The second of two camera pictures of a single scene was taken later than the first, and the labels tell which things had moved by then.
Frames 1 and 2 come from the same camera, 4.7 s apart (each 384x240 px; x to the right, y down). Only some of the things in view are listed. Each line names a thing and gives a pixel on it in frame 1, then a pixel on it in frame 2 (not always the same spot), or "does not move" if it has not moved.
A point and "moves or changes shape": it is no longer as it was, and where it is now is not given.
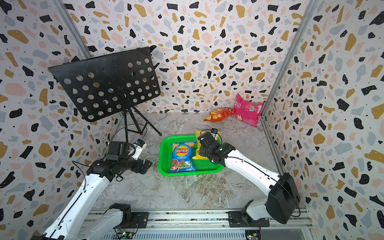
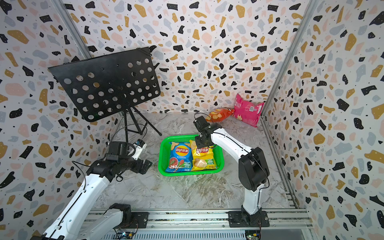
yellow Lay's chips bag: x=198 y=133 moves or changes shape
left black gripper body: x=126 y=155 does not move
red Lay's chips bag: x=219 y=115 does not move
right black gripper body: x=206 y=154 → x=199 y=143
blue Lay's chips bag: x=183 y=156 does not move
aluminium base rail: x=206 y=225 does not move
